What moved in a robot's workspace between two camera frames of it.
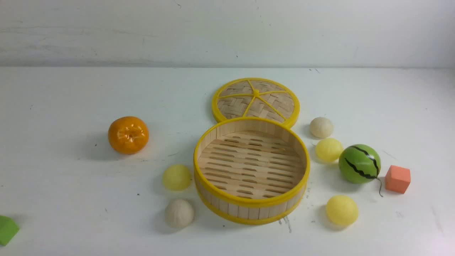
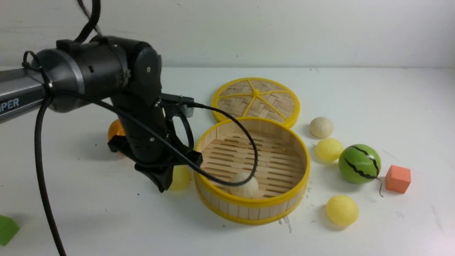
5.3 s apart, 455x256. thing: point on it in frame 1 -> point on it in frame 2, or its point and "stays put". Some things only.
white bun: [179, 213] -> [248, 190]
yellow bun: [342, 210] stays put
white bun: [321, 127] stays put
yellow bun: [329, 149] stays put
